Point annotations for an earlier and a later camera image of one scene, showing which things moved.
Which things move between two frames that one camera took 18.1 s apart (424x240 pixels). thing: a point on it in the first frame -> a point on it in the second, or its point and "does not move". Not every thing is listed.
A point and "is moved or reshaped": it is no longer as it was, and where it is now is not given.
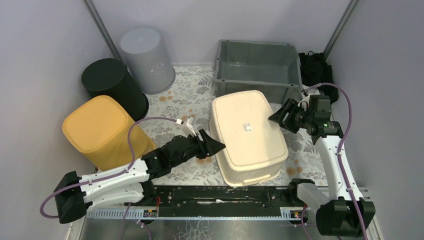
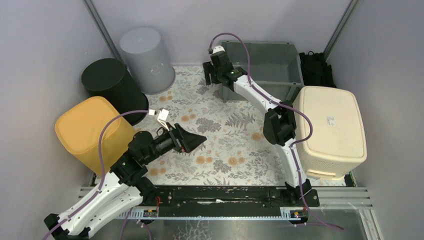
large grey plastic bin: [144, 56] does not move
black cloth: [315, 70] does not move
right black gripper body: [297, 118] -> [208, 68]
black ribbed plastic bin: [110, 78] does not move
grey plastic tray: [274, 69] does not move
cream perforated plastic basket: [256, 150] -> [338, 145]
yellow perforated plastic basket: [98, 130] is moved or reshaped
